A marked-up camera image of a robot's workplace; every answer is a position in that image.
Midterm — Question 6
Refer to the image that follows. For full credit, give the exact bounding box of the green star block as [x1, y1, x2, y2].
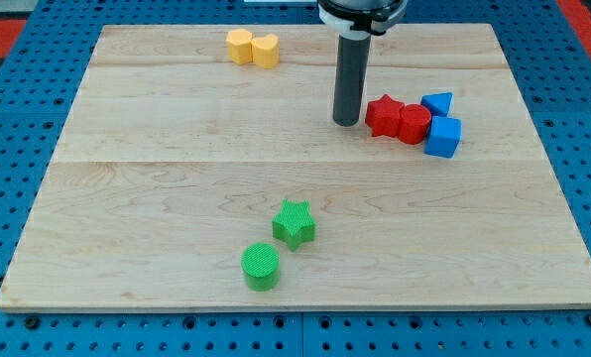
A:
[272, 199, 316, 252]

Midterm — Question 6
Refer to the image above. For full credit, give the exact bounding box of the blue triangle block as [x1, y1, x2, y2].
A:
[420, 92, 453, 117]

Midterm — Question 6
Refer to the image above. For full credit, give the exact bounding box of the blue cube block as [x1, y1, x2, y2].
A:
[424, 116, 462, 159]

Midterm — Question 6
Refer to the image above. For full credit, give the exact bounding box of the yellow heart block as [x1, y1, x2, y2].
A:
[251, 34, 280, 69]

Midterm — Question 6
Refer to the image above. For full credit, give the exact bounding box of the red star block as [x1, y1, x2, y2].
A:
[365, 94, 406, 137]

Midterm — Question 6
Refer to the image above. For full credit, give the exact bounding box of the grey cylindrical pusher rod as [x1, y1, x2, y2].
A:
[332, 36, 371, 127]

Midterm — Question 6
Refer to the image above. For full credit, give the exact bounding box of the light wooden board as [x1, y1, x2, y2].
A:
[0, 24, 591, 313]

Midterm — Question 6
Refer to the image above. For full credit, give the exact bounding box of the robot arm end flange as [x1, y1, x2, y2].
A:
[317, 0, 409, 39]

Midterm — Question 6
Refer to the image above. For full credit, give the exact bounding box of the yellow hexagon block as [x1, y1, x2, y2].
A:
[226, 29, 253, 64]

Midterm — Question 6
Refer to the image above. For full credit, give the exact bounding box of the red cylinder block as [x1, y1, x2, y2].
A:
[398, 104, 432, 145]

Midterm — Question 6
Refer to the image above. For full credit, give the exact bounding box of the green cylinder block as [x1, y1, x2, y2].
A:
[241, 243, 280, 292]

